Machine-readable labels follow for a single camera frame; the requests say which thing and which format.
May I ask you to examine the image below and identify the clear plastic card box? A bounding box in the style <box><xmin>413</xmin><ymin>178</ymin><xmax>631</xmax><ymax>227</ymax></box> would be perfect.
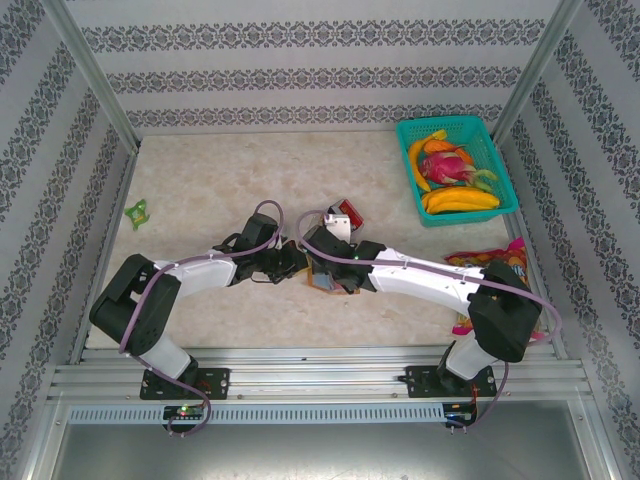
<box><xmin>323</xmin><ymin>198</ymin><xmax>366</xmax><ymax>242</ymax></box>

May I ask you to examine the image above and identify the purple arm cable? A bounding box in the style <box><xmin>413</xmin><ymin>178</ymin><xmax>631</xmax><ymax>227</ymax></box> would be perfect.
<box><xmin>118</xmin><ymin>199</ymin><xmax>287</xmax><ymax>440</ymax></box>
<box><xmin>297</xmin><ymin>209</ymin><xmax>562</xmax><ymax>434</ymax></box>

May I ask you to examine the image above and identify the pink dragon fruit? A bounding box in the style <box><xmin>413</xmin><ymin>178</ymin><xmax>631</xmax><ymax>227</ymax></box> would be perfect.
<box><xmin>417</xmin><ymin>144</ymin><xmax>500</xmax><ymax>194</ymax></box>

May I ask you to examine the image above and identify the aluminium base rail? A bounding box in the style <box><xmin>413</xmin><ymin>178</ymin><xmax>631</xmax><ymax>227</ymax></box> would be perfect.
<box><xmin>47</xmin><ymin>345</ymin><xmax>594</xmax><ymax>401</ymax></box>

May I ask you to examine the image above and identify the grey slotted cable duct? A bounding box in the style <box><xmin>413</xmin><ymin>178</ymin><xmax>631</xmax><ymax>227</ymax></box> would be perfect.
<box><xmin>67</xmin><ymin>402</ymin><xmax>447</xmax><ymax>425</ymax></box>

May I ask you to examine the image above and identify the orange card holder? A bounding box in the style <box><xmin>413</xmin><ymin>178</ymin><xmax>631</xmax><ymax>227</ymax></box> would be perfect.
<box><xmin>305</xmin><ymin>263</ymin><xmax>354</xmax><ymax>298</ymax></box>

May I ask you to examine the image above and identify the colourful fruit candy bag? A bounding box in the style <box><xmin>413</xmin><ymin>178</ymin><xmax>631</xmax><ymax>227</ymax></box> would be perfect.
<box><xmin>443</xmin><ymin>236</ymin><xmax>545</xmax><ymax>346</ymax></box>

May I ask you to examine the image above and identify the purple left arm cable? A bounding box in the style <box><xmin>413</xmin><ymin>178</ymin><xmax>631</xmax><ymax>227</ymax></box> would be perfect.
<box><xmin>118</xmin><ymin>199</ymin><xmax>287</xmax><ymax>440</ymax></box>

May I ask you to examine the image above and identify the single curved yellow banana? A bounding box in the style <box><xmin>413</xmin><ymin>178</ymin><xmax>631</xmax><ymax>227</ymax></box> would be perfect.
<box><xmin>408</xmin><ymin>138</ymin><xmax>432</xmax><ymax>193</ymax></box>

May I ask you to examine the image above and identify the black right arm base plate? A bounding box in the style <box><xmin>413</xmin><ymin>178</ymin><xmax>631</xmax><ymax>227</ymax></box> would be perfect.
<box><xmin>403</xmin><ymin>364</ymin><xmax>500</xmax><ymax>400</ymax></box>

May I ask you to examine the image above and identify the orange toy fruit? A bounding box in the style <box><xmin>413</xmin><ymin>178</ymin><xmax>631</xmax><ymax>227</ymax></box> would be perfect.
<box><xmin>424</xmin><ymin>138</ymin><xmax>474</xmax><ymax>164</ymax></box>

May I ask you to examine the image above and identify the yellow banana bunch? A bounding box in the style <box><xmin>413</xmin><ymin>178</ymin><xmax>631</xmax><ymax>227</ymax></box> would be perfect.
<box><xmin>421</xmin><ymin>184</ymin><xmax>501</xmax><ymax>216</ymax></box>

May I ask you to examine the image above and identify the teal plastic basket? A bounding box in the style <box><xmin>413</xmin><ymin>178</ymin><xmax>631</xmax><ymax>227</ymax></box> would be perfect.
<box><xmin>396</xmin><ymin>115</ymin><xmax>520</xmax><ymax>229</ymax></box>

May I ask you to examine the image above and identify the green candy wrapper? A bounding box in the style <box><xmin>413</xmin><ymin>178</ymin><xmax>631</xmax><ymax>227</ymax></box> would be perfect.
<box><xmin>124</xmin><ymin>198</ymin><xmax>154</xmax><ymax>232</ymax></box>

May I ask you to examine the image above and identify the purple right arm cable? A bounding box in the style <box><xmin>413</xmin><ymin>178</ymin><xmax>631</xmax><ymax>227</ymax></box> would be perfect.
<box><xmin>297</xmin><ymin>209</ymin><xmax>562</xmax><ymax>434</ymax></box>

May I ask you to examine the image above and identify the aluminium frame post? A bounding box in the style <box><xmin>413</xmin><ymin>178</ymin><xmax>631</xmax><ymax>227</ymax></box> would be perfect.
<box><xmin>491</xmin><ymin>0</ymin><xmax>585</xmax><ymax>146</ymax></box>
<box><xmin>38</xmin><ymin>0</ymin><xmax>142</xmax><ymax>151</ymax></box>

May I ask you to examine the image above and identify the aluminium side rail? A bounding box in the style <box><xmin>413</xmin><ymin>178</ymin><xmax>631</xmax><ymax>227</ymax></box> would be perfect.
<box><xmin>502</xmin><ymin>214</ymin><xmax>571</xmax><ymax>360</ymax></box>
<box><xmin>68</xmin><ymin>147</ymin><xmax>143</xmax><ymax>365</ymax></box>

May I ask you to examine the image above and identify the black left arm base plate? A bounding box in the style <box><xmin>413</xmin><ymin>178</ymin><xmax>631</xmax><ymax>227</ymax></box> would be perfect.
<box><xmin>139</xmin><ymin>367</ymin><xmax>232</xmax><ymax>401</ymax></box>

